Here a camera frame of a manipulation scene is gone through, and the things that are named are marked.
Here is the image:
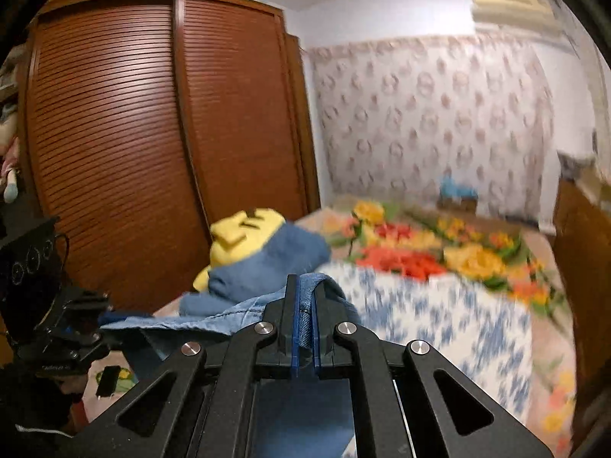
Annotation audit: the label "floral fleece bed blanket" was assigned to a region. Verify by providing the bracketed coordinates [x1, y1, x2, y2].
[300, 197, 577, 457]

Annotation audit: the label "blue floral white quilt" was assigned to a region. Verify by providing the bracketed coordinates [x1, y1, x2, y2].
[318, 261, 532, 423]

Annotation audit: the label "wooden sideboard cabinet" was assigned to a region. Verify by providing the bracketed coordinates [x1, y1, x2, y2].
[553, 180, 610, 456]

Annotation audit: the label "blue denim jeans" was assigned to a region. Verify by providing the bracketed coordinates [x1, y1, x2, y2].
[102, 223, 360, 457]

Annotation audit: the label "cream wall air conditioner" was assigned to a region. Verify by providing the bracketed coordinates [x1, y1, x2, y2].
[471, 0, 563, 35]

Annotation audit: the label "circle patterned sheer curtain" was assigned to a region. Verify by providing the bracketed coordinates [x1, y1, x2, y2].
[309, 34, 556, 221]

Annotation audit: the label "brown louvered wooden wardrobe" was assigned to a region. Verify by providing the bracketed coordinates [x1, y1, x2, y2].
[22, 0, 320, 312]

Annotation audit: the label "yellow Pikachu plush toy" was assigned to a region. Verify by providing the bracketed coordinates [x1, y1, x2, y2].
[192, 208, 286, 293]

